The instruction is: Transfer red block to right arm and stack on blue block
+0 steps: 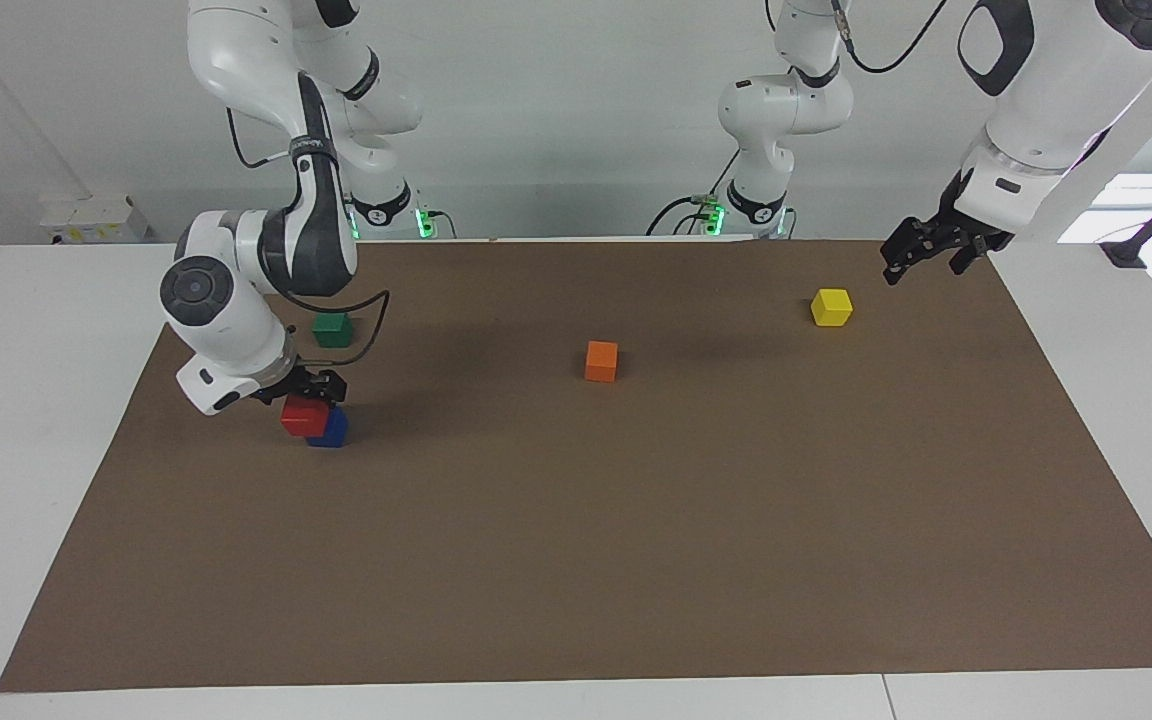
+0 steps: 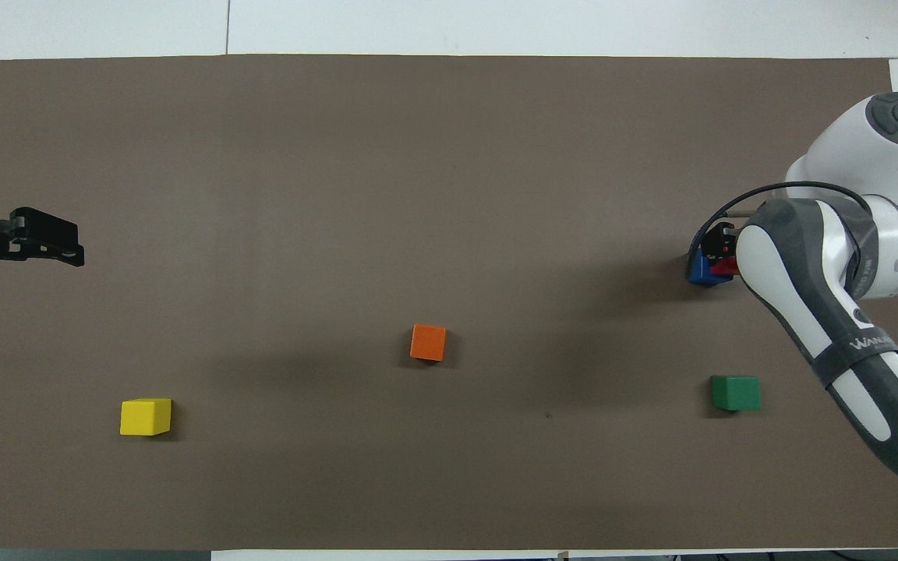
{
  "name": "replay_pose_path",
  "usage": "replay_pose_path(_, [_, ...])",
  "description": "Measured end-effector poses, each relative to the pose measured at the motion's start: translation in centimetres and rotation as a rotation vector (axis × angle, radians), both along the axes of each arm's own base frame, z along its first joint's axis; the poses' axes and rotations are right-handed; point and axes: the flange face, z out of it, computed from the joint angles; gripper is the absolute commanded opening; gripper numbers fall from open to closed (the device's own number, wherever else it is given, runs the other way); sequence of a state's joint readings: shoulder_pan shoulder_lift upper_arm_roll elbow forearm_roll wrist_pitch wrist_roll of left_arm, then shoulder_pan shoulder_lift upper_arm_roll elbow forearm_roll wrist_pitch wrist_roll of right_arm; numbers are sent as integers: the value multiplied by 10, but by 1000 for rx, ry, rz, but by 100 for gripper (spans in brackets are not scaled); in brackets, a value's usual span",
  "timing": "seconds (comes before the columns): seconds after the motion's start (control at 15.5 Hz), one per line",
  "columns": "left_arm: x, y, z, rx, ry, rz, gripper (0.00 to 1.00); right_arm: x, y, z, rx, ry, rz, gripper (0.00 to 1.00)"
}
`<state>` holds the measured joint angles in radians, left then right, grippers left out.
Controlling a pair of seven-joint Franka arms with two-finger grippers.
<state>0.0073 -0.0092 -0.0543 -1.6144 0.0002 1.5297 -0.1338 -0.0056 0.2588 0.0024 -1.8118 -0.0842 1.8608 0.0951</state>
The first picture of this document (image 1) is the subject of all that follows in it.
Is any red wooden block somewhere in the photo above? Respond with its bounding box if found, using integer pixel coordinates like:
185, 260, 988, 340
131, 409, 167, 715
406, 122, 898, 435
280, 396, 330, 439

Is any blue wooden block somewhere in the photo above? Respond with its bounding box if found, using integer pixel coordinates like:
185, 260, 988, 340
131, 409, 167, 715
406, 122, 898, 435
305, 405, 350, 449

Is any yellow wooden block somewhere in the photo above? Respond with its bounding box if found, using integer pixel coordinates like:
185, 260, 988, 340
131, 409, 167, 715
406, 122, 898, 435
810, 288, 854, 328

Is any white cardboard box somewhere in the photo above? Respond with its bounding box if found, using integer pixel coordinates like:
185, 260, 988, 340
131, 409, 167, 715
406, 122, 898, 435
40, 194, 151, 245

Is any brown paper table mat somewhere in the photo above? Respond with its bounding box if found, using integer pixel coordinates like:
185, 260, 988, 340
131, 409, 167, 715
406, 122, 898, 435
0, 238, 1152, 694

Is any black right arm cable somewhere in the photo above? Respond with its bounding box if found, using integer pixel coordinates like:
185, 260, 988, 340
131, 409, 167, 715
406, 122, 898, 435
225, 104, 393, 370

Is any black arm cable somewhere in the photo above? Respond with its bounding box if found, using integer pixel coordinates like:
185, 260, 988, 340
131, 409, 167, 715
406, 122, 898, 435
225, 104, 393, 370
829, 0, 949, 75

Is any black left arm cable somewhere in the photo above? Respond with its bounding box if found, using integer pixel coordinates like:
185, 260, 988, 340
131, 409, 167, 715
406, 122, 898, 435
829, 0, 949, 75

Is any black base power cable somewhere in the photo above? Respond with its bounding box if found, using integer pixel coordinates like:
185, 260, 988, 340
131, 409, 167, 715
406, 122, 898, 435
645, 148, 739, 239

